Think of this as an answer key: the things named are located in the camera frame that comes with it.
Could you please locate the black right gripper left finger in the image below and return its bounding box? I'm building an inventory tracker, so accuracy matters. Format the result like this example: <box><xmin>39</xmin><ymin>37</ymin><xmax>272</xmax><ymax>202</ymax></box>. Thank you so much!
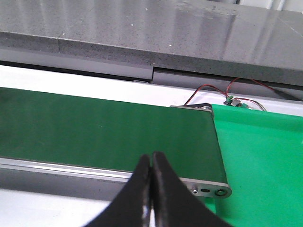
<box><xmin>86</xmin><ymin>155</ymin><xmax>151</xmax><ymax>227</ymax></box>

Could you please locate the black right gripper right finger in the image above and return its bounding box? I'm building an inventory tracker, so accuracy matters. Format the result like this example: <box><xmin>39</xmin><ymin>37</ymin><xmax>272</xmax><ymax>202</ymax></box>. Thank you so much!
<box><xmin>151</xmin><ymin>151</ymin><xmax>230</xmax><ymax>227</ymax></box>

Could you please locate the bright green mat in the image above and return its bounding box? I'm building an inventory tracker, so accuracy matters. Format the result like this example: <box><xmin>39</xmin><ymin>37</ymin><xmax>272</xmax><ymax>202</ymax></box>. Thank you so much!
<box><xmin>211</xmin><ymin>105</ymin><xmax>303</xmax><ymax>227</ymax></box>

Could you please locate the small green circuit board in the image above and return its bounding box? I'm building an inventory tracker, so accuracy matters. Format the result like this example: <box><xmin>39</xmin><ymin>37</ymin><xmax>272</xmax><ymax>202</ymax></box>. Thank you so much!
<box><xmin>223</xmin><ymin>96</ymin><xmax>251</xmax><ymax>109</ymax></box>

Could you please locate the green conveyor belt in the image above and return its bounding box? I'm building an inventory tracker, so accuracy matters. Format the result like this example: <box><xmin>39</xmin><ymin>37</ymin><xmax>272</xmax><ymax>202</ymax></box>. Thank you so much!
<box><xmin>0</xmin><ymin>88</ymin><xmax>227</xmax><ymax>183</ymax></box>

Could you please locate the grey stone countertop slab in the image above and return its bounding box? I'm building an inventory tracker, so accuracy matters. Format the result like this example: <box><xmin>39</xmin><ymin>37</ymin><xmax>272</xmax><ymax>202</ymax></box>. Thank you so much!
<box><xmin>0</xmin><ymin>0</ymin><xmax>303</xmax><ymax>86</ymax></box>

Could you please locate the aluminium conveyor frame rail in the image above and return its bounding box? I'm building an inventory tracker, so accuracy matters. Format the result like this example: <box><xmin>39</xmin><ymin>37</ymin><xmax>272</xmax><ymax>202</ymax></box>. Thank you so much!
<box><xmin>0</xmin><ymin>157</ymin><xmax>232</xmax><ymax>198</ymax></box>

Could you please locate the red wire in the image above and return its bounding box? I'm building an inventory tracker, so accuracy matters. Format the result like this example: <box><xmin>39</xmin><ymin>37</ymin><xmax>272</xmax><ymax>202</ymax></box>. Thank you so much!
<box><xmin>183</xmin><ymin>77</ymin><xmax>276</xmax><ymax>106</ymax></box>

